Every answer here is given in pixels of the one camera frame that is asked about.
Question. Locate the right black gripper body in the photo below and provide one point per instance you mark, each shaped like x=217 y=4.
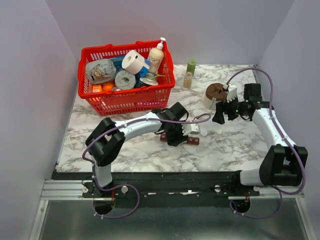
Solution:
x=234 y=106

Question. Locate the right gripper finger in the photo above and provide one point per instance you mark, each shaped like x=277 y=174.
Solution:
x=219 y=113
x=230 y=115

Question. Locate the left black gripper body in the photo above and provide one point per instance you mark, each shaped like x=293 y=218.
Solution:
x=176 y=128

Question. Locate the white pill bottle cap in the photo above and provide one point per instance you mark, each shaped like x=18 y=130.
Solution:
x=204 y=132

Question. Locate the dark red weekly pill organizer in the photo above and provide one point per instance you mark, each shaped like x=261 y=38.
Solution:
x=194 y=141

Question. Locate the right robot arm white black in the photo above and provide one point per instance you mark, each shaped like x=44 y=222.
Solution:
x=283 y=163

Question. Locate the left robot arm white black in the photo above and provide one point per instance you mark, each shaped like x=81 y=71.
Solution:
x=107 y=139

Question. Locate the beige cup brown lid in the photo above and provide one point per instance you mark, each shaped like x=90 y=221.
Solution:
x=214 y=94

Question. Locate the green lidded spice jar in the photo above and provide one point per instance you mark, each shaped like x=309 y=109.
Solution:
x=190 y=71

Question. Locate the white lidded yogurt cup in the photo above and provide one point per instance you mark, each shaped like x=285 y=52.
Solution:
x=151 y=79

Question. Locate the red plastic shopping basket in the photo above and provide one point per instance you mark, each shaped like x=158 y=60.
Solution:
x=131 y=100

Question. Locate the grey wrapped paper roll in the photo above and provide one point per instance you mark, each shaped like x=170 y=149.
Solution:
x=125 y=80

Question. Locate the cream pump lotion bottle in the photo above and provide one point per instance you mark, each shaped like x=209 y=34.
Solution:
x=156 y=56

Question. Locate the orange fruit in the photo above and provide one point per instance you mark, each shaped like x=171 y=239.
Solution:
x=108 y=86

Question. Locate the white toilet paper roll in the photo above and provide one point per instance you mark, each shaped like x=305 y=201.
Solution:
x=133 y=62

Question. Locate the orange small carton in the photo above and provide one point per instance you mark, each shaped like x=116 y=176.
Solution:
x=97 y=88

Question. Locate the blue package in basket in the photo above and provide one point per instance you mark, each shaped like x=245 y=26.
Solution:
x=143 y=72

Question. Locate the wrapped grey tissue pack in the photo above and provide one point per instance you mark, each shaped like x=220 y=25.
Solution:
x=100 y=71

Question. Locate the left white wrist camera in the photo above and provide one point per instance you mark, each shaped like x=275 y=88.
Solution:
x=190 y=129

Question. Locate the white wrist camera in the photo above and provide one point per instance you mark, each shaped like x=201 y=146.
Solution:
x=190 y=129
x=231 y=91

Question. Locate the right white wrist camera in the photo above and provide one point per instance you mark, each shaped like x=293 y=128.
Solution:
x=231 y=91

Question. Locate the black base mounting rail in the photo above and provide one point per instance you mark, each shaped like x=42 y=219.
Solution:
x=171 y=189

